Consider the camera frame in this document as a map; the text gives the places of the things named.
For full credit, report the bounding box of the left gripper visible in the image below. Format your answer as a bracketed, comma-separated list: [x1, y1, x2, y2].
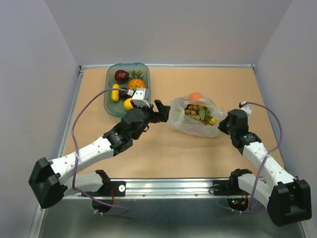
[130, 99, 170, 140]

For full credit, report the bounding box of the brown longan bunch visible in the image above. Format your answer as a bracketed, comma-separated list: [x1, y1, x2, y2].
[185, 104, 203, 121]

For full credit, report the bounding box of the clear plastic bag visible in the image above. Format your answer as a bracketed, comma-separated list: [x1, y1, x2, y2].
[167, 94, 226, 138]

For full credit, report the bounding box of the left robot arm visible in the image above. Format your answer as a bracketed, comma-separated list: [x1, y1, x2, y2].
[28, 100, 170, 209]

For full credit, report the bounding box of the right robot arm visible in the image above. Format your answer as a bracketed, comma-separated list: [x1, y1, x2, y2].
[214, 106, 312, 227]

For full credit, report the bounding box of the yellow banana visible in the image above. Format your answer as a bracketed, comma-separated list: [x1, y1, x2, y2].
[206, 117, 217, 126]

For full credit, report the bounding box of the green starfruit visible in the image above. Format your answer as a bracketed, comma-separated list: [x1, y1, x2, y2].
[199, 106, 211, 121]

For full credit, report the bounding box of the orange tangerine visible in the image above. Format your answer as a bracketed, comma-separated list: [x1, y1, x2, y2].
[189, 92, 204, 101]

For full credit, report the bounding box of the yellow lemon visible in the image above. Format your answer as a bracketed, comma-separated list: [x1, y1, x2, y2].
[123, 98, 133, 111]

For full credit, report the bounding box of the orange pineapple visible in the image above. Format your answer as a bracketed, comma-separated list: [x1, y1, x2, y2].
[128, 70, 146, 91]

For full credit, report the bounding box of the dark purple plum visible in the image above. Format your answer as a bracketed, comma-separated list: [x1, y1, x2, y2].
[119, 87, 130, 100]

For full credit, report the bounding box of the green plastic tray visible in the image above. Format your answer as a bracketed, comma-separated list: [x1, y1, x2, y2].
[104, 62, 151, 118]

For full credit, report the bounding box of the yellow corn cob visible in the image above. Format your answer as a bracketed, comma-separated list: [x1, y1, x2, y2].
[111, 84, 120, 102]

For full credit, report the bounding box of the dark red apple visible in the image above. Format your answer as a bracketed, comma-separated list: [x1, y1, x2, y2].
[114, 69, 130, 83]

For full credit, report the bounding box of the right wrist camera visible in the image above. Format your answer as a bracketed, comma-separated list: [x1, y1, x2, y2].
[239, 101, 252, 116]

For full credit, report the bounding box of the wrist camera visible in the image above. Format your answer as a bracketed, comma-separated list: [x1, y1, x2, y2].
[239, 101, 252, 116]
[127, 88, 150, 108]

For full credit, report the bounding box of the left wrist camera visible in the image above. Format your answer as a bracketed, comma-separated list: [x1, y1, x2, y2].
[127, 88, 150, 108]

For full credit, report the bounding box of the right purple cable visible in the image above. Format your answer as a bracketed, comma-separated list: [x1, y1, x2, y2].
[217, 101, 284, 214]

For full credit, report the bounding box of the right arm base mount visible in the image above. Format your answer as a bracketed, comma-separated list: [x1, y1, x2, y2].
[209, 169, 252, 196]

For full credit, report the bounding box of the aluminium front rail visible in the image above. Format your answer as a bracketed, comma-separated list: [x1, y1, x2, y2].
[39, 177, 308, 200]

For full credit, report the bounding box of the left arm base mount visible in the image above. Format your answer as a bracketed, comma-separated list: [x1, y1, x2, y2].
[95, 170, 126, 197]

